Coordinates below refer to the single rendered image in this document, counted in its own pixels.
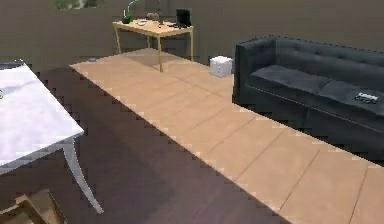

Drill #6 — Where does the white cube box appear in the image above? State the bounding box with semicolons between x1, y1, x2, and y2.
209;55;234;79

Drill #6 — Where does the light wooden desk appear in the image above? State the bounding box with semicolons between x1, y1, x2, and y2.
112;18;195;73

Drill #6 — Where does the black laptop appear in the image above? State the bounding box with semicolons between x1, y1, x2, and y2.
168;8;193;29

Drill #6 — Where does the green desk lamp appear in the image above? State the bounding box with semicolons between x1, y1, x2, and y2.
121;0;142;25

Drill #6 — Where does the dark grey sofa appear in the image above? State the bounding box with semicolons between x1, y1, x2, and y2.
232;35;384;162

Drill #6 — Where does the window with green view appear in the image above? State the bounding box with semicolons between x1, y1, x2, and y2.
54;0;105;10

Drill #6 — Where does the white marble table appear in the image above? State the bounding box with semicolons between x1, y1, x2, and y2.
0;60;105;215

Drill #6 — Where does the white remote control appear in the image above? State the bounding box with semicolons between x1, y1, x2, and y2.
353;92;380;105

